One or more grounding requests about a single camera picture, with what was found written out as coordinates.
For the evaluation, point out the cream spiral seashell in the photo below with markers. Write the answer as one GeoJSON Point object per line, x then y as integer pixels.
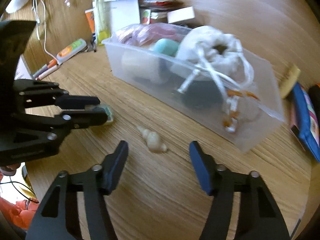
{"type": "Point", "coordinates": [153, 140]}

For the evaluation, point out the orange jacket sleeve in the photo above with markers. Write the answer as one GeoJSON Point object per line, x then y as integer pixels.
{"type": "Point", "coordinates": [20, 214]}

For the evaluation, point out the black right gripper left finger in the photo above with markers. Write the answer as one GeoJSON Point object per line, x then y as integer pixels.
{"type": "Point", "coordinates": [58, 215]}

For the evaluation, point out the white cardboard box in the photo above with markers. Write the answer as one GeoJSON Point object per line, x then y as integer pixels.
{"type": "Point", "coordinates": [181, 15]}

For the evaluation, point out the green flower pattern card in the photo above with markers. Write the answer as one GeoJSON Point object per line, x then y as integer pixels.
{"type": "Point", "coordinates": [108, 110]}

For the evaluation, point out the person left hand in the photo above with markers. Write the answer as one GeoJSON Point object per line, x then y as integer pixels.
{"type": "Point", "coordinates": [9, 170]}

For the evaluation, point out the yellow liquid spray bottle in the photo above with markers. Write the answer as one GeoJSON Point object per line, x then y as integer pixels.
{"type": "Point", "coordinates": [102, 30]}

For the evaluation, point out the orange tube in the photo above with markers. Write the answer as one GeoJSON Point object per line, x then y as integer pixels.
{"type": "Point", "coordinates": [90, 18]}

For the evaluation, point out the black orange zipper case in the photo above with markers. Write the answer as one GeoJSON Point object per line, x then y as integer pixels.
{"type": "Point", "coordinates": [314, 95]}

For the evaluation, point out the clear plastic storage bin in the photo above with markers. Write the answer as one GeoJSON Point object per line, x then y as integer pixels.
{"type": "Point", "coordinates": [132, 59]}

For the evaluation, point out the fruit pattern box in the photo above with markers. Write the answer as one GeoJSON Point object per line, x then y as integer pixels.
{"type": "Point", "coordinates": [145, 16]}

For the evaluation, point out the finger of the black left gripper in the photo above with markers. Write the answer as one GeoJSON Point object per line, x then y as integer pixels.
{"type": "Point", "coordinates": [80, 119]}
{"type": "Point", "coordinates": [77, 101]}

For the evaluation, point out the white paper file holder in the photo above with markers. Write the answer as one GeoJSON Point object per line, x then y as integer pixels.
{"type": "Point", "coordinates": [122, 13]}

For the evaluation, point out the stack of books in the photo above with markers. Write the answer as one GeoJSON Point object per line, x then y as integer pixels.
{"type": "Point", "coordinates": [160, 5]}

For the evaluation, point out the black dark object in bin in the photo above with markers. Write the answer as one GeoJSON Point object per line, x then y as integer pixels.
{"type": "Point", "coordinates": [202, 95]}

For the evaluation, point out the white drawstring pouch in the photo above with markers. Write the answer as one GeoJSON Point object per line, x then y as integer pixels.
{"type": "Point", "coordinates": [220, 56]}

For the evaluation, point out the cream lotion tube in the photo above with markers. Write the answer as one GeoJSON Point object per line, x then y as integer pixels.
{"type": "Point", "coordinates": [289, 80]}

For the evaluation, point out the teal soap bar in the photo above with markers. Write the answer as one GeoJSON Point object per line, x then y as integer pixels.
{"type": "Point", "coordinates": [166, 46]}

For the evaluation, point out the blue patchwork pouch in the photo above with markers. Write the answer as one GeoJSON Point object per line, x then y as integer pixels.
{"type": "Point", "coordinates": [304, 123]}

